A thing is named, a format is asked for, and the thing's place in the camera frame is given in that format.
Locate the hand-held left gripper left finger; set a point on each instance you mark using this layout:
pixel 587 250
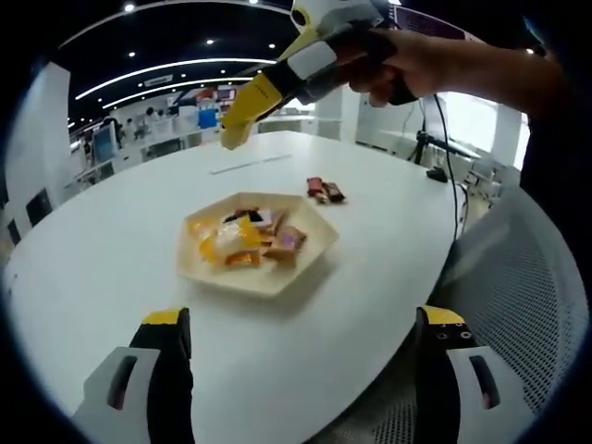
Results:
pixel 148 398

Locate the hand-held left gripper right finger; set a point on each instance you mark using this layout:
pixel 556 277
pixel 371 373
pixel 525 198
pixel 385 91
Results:
pixel 451 398

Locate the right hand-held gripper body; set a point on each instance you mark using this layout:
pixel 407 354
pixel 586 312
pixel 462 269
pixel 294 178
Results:
pixel 342 14

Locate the red snack bar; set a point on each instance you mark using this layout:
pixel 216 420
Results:
pixel 315 186

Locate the cream hexagonal container tray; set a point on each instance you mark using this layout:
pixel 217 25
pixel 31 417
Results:
pixel 314 231

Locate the pile of snack packets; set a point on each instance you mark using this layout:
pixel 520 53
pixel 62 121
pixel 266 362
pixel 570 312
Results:
pixel 231 240

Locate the person's right hand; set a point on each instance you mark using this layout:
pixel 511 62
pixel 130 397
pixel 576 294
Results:
pixel 407 60

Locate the white square pillar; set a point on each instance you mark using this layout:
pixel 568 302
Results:
pixel 342 120
pixel 37 139

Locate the blue box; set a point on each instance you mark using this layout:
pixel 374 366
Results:
pixel 208 115

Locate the black tripod stand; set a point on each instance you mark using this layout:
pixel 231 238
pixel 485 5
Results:
pixel 418 148

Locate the white mesh office chair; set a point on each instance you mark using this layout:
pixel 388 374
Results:
pixel 522 287

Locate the black computer mouse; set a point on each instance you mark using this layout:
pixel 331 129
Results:
pixel 436 175

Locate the white lab counter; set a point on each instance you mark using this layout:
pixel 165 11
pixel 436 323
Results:
pixel 162 145

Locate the black office chair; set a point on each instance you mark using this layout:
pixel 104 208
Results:
pixel 38 206

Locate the white kiosk screen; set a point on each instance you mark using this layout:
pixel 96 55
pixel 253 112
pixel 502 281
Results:
pixel 104 142

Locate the person's dark clothing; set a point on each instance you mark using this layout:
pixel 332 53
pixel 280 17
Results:
pixel 550 148

